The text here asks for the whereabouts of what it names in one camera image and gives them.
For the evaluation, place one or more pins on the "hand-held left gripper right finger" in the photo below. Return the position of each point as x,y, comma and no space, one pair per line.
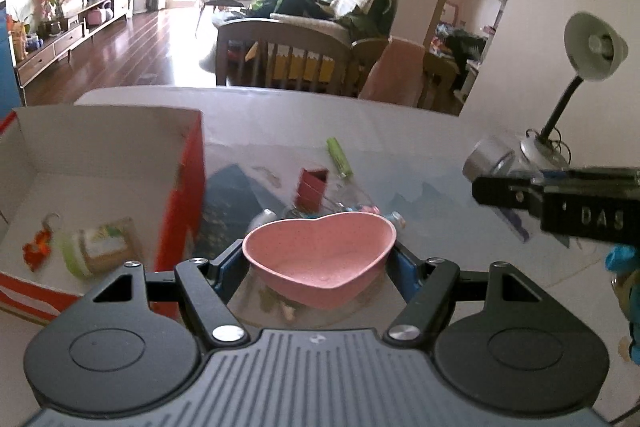
406,267

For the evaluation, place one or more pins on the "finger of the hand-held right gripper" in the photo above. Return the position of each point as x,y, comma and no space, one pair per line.
505,192

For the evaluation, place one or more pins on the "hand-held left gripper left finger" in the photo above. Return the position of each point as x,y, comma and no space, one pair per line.
227,259

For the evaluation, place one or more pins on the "glass jar with silver lid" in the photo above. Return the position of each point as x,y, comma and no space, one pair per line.
487,159

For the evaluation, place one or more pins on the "pink heart-shaped bowl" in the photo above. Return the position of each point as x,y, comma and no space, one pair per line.
320,257

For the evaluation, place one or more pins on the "red and white cardboard box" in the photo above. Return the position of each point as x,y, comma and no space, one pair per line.
100,157

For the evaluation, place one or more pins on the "person's right hand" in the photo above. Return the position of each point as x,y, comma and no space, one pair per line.
620,259

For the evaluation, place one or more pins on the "clear plastic bottle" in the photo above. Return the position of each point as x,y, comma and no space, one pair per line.
367,208

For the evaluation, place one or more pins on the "red binder clip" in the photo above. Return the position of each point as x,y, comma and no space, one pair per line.
311,187

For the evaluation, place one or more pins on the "jar with green lid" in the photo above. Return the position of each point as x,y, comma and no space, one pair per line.
107,247

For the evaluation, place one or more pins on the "green tube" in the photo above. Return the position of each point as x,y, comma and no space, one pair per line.
339,156

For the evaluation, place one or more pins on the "wooden chair with pink towel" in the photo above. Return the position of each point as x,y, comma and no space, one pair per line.
435,67

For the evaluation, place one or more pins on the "grey desk lamp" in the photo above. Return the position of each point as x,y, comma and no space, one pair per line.
595,47

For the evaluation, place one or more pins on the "pink towel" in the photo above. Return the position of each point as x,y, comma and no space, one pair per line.
397,72

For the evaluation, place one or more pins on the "dark wooden chair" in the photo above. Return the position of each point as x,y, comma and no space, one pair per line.
280,34

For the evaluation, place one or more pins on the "sofa with cushions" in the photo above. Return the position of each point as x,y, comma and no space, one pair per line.
345,2

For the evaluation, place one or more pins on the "wooden TV cabinet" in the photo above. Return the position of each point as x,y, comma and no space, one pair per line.
65,42

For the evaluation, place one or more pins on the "blue cabinet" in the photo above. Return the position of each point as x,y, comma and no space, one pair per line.
7,57

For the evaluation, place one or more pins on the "pink flowers in pot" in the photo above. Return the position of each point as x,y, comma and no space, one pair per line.
50,2

